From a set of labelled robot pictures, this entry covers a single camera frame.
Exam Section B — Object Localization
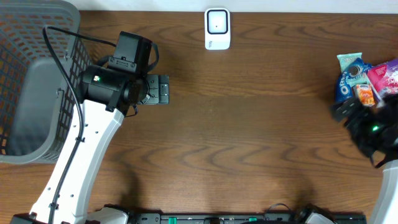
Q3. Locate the orange tissue pack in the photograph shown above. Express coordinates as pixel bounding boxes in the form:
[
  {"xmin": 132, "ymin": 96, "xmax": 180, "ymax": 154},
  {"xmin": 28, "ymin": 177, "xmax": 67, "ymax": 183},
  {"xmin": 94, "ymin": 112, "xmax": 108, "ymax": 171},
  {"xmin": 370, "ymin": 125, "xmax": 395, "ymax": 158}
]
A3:
[{"xmin": 354, "ymin": 83, "xmax": 376, "ymax": 106}]

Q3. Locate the blue snack bar wrapper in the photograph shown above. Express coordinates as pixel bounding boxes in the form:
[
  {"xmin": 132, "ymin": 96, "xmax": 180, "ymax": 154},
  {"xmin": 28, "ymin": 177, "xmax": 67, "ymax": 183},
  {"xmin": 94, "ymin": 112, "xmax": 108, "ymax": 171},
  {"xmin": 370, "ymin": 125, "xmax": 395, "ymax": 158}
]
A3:
[{"xmin": 335, "ymin": 58, "xmax": 372, "ymax": 103}]

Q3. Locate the purple snack package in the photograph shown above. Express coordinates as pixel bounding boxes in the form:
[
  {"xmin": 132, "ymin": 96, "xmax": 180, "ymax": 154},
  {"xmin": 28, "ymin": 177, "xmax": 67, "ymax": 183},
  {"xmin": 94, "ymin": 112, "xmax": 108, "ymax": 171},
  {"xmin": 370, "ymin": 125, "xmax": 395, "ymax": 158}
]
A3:
[{"xmin": 367, "ymin": 59, "xmax": 397, "ymax": 100}]

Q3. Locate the mint green snack packet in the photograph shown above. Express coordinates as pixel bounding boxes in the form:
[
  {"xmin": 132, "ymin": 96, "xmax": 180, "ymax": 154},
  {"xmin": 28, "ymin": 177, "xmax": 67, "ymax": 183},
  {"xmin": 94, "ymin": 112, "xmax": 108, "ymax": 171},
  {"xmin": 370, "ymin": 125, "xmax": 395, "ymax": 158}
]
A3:
[{"xmin": 336, "ymin": 52, "xmax": 363, "ymax": 73}]

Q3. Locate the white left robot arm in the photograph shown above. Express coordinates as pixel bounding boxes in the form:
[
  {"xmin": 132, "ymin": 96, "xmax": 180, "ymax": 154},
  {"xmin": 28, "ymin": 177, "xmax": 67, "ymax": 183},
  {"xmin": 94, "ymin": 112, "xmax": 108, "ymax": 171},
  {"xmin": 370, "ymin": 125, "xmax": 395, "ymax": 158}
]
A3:
[{"xmin": 11, "ymin": 32, "xmax": 169, "ymax": 224}]

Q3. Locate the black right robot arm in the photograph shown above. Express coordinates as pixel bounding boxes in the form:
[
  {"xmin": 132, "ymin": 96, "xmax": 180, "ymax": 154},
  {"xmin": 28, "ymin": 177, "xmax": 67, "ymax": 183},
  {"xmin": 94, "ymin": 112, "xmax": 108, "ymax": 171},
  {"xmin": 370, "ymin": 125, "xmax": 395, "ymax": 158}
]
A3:
[{"xmin": 330, "ymin": 94, "xmax": 397, "ymax": 224}]

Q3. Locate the white barcode scanner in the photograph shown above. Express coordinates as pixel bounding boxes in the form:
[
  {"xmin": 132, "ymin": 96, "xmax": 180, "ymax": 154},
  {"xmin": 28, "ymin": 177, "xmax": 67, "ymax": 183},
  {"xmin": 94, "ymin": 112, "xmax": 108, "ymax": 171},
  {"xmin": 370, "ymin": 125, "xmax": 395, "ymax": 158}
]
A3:
[{"xmin": 204, "ymin": 7, "xmax": 231, "ymax": 50}]

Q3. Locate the grey plastic mesh basket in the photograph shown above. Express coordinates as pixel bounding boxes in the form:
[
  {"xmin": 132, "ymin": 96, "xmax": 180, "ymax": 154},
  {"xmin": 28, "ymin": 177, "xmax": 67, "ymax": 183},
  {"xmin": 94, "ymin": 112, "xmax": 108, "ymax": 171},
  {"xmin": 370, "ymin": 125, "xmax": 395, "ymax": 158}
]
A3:
[{"xmin": 1, "ymin": 1, "xmax": 80, "ymax": 164}]

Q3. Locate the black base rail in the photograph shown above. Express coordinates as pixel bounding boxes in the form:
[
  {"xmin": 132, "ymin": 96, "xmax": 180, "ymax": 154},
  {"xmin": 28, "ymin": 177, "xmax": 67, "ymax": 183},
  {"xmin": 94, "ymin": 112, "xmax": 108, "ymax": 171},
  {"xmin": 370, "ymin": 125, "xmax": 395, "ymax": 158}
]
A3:
[{"xmin": 73, "ymin": 211, "xmax": 368, "ymax": 224}]

